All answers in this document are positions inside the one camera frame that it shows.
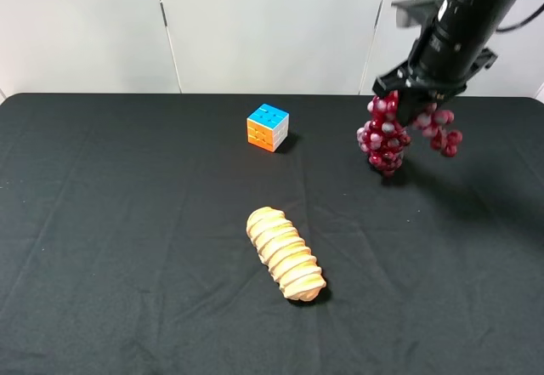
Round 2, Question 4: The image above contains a colourful puzzle cube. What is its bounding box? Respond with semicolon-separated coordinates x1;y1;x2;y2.
246;104;289;152

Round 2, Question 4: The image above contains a red artificial grape bunch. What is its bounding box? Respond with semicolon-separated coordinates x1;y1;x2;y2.
356;91;462;177

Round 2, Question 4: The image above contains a black tablecloth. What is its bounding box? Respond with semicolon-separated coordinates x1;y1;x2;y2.
1;94;543;374

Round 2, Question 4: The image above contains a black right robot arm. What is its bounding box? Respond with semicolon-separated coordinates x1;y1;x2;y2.
372;0;516;101

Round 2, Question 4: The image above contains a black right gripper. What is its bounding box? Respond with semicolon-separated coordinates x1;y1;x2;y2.
372;37;497;126

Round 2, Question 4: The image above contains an orange ridged bread roll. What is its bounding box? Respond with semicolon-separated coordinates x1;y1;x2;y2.
246;207;326;302

